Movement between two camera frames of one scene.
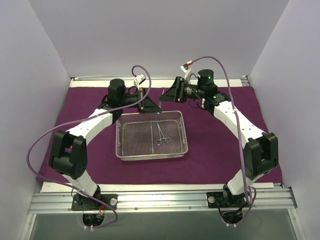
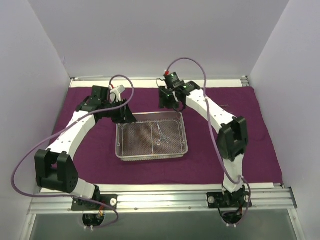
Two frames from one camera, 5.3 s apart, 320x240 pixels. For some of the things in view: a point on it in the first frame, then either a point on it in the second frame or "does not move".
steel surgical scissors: [162, 136] does not move
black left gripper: [142, 99] → [124, 110]
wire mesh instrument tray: [141, 136] does not move
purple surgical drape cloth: [217, 149] does not move
